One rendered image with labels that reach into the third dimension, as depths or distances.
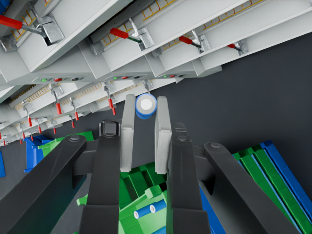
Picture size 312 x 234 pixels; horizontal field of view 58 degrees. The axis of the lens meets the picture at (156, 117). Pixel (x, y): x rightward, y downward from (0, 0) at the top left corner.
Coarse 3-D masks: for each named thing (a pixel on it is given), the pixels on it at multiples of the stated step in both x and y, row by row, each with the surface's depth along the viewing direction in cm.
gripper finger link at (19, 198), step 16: (64, 144) 15; (80, 144) 15; (48, 160) 13; (64, 160) 13; (32, 176) 12; (48, 176) 12; (64, 176) 13; (80, 176) 15; (16, 192) 11; (32, 192) 11; (48, 192) 11; (64, 192) 13; (0, 208) 10; (16, 208) 10; (32, 208) 10; (48, 208) 12; (64, 208) 13; (0, 224) 9; (16, 224) 9; (32, 224) 10; (48, 224) 12
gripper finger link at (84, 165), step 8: (120, 120) 19; (88, 144) 16; (96, 144) 16; (120, 144) 16; (88, 152) 15; (80, 160) 15; (88, 160) 15; (72, 168) 15; (80, 168) 15; (88, 168) 16
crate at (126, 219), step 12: (156, 192) 57; (132, 204) 67; (144, 204) 71; (120, 216) 70; (132, 216) 73; (144, 216) 71; (156, 216) 68; (132, 228) 72; (144, 228) 72; (156, 228) 69
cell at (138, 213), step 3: (150, 204) 66; (144, 207) 65; (147, 207) 65; (138, 210) 64; (141, 210) 64; (144, 210) 64; (147, 210) 65; (135, 213) 63; (138, 213) 63; (141, 213) 63; (144, 213) 64; (147, 213) 65; (135, 216) 63; (138, 216) 63; (141, 216) 63
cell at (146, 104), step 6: (138, 96) 22; (144, 96) 23; (150, 96) 23; (138, 102) 22; (144, 102) 22; (150, 102) 22; (156, 102) 23; (138, 108) 22; (144, 108) 22; (150, 108) 22; (156, 108) 23; (138, 114) 24; (144, 114) 22; (150, 114) 22
